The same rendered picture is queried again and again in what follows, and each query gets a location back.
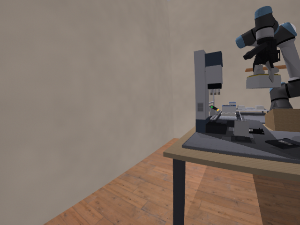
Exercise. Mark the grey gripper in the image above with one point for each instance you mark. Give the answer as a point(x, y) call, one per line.
point(267, 57)

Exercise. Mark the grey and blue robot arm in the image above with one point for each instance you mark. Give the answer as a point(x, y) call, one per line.
point(267, 26)

